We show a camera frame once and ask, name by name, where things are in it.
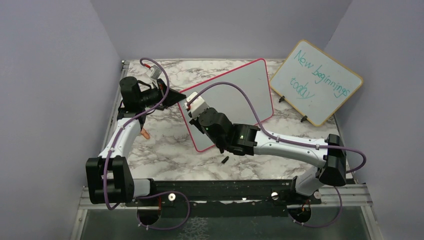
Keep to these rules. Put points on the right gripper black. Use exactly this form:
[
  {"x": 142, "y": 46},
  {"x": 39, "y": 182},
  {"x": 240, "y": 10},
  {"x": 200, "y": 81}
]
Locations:
[{"x": 195, "y": 122}]

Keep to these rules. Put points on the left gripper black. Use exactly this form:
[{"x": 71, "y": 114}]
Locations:
[{"x": 173, "y": 97}]

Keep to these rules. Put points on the black marker cap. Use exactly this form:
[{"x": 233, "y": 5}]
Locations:
[{"x": 225, "y": 160}]

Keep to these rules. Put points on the red framed whiteboard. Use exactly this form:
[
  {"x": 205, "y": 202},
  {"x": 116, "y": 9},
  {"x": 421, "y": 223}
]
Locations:
[{"x": 252, "y": 78}]

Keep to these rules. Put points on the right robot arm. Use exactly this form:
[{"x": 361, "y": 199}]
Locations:
[{"x": 324, "y": 154}]

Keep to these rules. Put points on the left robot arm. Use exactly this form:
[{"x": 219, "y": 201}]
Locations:
[{"x": 108, "y": 175}]

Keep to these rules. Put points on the yellow framed whiteboard with writing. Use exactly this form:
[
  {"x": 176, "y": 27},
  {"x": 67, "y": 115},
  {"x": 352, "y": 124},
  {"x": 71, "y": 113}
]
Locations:
[{"x": 314, "y": 83}]

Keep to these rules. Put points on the orange marker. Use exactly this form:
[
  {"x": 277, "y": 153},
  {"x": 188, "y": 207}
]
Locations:
[{"x": 145, "y": 134}]

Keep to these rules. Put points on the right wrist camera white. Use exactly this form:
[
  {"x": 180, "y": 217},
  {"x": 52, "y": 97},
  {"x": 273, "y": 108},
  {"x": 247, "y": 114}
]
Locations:
[{"x": 195, "y": 106}]

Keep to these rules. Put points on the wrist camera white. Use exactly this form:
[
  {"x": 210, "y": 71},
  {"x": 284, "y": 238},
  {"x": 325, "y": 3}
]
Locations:
[
  {"x": 153, "y": 73},
  {"x": 195, "y": 106}
]

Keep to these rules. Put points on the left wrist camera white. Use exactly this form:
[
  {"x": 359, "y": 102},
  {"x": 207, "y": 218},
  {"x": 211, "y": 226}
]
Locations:
[{"x": 153, "y": 73}]

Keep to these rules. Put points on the aluminium frame left rail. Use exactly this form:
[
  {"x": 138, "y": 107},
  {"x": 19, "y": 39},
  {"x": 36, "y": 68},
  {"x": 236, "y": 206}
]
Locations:
[{"x": 110, "y": 128}]

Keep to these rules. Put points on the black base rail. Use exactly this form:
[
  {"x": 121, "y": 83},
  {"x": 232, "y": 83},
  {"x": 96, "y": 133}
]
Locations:
[{"x": 222, "y": 198}]

